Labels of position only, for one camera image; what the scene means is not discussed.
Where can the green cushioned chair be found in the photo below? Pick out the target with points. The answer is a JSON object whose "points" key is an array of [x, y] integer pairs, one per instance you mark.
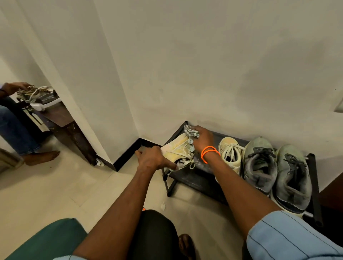
{"points": [[51, 239]]}

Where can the dirty white laced shoe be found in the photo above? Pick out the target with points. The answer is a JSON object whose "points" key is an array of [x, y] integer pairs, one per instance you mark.
{"points": [[37, 96]]}

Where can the light blue striped shirt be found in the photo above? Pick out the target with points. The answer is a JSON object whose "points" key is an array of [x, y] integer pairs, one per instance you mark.
{"points": [[289, 238]]}

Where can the person's left forearm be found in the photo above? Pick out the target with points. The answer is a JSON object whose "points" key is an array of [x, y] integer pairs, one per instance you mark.
{"points": [[120, 214]]}

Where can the person's left hand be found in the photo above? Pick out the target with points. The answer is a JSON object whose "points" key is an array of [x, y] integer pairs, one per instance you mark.
{"points": [[150, 160]]}

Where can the person's right forearm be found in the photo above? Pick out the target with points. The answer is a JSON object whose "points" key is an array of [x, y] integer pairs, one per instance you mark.
{"points": [[235, 187]]}

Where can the dark brown wooden furniture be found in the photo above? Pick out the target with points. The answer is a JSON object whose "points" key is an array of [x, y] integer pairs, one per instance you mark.
{"points": [[332, 198]]}

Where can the person's bare foot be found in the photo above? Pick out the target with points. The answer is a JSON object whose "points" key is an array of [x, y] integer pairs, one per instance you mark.
{"points": [[186, 246]]}

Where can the yellowish white sneaker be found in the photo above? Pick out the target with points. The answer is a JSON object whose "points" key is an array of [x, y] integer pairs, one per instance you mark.
{"points": [[231, 155], [178, 150]]}

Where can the person's left thumb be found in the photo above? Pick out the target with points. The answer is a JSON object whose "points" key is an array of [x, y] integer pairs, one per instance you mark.
{"points": [[168, 164]]}

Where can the person's black trousers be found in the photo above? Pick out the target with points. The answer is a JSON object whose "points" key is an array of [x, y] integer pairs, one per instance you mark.
{"points": [[154, 235]]}

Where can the grey laced sneaker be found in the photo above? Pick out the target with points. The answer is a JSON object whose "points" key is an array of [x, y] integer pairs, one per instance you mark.
{"points": [[259, 163], [293, 179]]}

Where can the person's right fingers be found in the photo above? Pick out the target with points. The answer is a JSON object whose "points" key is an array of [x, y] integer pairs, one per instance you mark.
{"points": [[198, 131]]}

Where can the grey cleaning cloth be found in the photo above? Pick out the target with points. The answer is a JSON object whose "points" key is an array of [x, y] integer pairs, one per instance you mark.
{"points": [[190, 131]]}

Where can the white paper scrap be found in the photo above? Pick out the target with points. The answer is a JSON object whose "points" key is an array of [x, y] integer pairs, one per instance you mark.
{"points": [[162, 206]]}

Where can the black shoe rack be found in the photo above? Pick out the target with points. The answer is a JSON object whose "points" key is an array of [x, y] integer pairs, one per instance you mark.
{"points": [[198, 179]]}

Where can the dark wooden table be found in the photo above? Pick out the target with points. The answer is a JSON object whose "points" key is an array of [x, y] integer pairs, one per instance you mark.
{"points": [[67, 126]]}

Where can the person's right hand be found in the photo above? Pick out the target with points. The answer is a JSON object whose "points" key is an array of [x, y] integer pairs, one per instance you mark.
{"points": [[205, 139]]}

